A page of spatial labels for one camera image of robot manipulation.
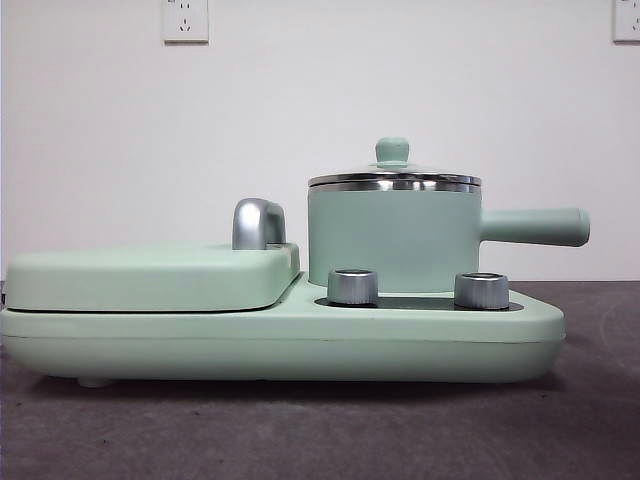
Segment mint green handled pot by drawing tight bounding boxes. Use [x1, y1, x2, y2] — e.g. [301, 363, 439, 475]
[305, 180, 592, 295]

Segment white wall socket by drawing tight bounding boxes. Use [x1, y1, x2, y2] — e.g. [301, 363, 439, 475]
[612, 0, 640, 46]
[160, 0, 210, 46]

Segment silver control knob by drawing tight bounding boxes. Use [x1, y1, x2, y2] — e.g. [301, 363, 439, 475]
[453, 272, 511, 309]
[326, 268, 380, 307]

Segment mint green cooker base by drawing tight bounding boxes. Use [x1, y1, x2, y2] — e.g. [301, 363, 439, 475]
[0, 285, 567, 389]

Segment mint green hinged cooker cover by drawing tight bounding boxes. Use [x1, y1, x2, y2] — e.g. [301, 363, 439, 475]
[3, 241, 302, 313]

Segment glass lid with green knob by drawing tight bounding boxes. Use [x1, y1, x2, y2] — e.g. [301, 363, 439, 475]
[307, 136, 483, 186]

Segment silver cover handle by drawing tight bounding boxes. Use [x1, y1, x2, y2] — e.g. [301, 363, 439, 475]
[231, 198, 288, 250]

